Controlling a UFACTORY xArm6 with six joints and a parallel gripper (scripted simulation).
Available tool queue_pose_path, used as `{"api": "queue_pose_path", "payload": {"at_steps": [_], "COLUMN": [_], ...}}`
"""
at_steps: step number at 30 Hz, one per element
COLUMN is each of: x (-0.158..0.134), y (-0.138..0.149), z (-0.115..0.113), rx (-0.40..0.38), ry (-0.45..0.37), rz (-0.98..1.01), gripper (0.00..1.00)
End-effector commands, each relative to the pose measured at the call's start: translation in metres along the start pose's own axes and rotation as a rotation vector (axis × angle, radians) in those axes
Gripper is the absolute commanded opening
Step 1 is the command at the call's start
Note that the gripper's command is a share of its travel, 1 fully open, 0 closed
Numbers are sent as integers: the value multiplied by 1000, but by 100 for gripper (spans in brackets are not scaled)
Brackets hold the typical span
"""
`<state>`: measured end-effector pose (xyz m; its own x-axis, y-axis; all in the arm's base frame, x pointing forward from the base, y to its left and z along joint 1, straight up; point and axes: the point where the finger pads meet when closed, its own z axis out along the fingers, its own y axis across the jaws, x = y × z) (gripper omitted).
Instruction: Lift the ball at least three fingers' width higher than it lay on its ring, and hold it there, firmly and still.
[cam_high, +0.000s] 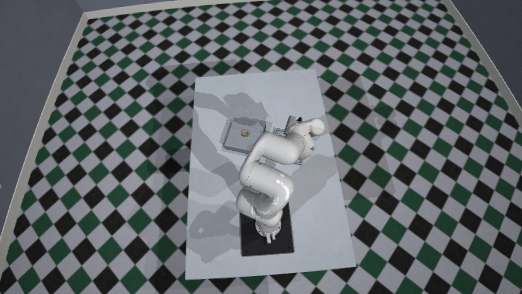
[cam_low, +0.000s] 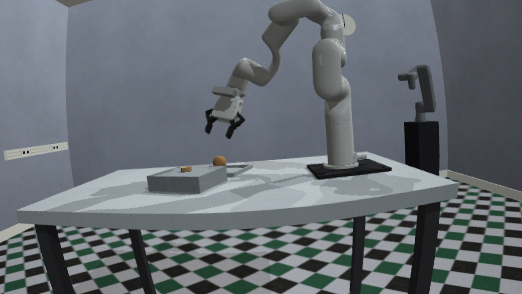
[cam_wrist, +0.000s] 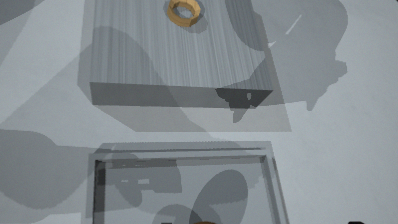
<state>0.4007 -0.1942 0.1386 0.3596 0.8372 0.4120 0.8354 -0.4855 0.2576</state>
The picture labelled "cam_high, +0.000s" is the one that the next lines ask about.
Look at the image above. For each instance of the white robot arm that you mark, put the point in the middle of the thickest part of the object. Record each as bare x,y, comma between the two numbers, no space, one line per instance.
275,183

